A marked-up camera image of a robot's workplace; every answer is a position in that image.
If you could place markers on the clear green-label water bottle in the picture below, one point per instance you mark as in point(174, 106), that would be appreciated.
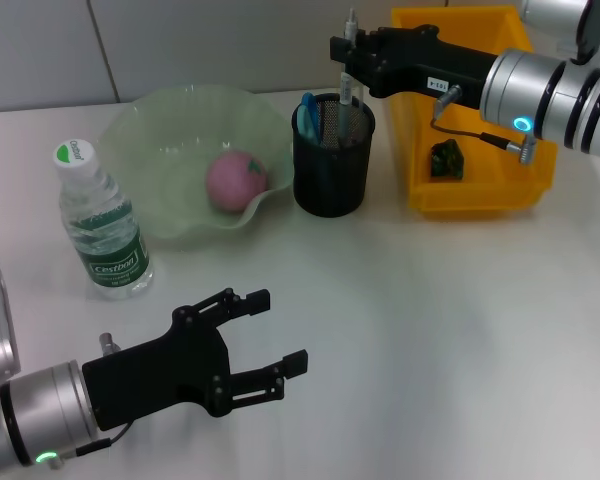
point(115, 265)

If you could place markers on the blue scissors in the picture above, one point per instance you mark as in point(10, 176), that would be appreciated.
point(307, 117)

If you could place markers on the black mesh pen holder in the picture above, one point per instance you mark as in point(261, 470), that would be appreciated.
point(332, 180)

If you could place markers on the grey white pen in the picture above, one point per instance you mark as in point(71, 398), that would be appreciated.
point(346, 92)

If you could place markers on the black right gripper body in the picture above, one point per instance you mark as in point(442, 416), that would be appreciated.
point(420, 60)

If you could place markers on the translucent green fruit plate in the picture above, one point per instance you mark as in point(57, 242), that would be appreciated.
point(155, 150)

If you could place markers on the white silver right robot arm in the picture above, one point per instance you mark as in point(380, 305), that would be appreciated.
point(510, 85)

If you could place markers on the pink toy peach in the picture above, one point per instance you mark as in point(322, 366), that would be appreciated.
point(235, 182)

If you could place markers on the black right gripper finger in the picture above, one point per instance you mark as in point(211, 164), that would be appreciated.
point(365, 47)
point(362, 72)

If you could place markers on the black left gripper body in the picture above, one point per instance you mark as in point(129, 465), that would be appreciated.
point(155, 375)

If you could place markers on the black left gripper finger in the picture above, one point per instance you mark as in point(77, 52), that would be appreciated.
point(255, 302)
point(265, 380)

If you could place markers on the green plastic wrapper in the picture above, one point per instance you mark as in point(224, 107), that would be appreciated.
point(447, 160)

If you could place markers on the yellow plastic bin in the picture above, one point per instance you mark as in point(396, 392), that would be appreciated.
point(480, 195)

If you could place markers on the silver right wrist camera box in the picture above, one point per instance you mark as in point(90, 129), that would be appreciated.
point(555, 20)

